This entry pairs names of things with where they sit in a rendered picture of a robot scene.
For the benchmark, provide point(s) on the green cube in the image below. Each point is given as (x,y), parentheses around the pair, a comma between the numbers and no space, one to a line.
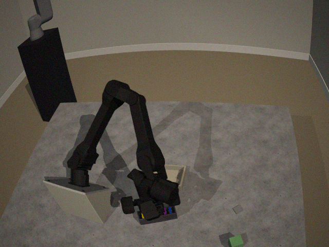
(235,241)

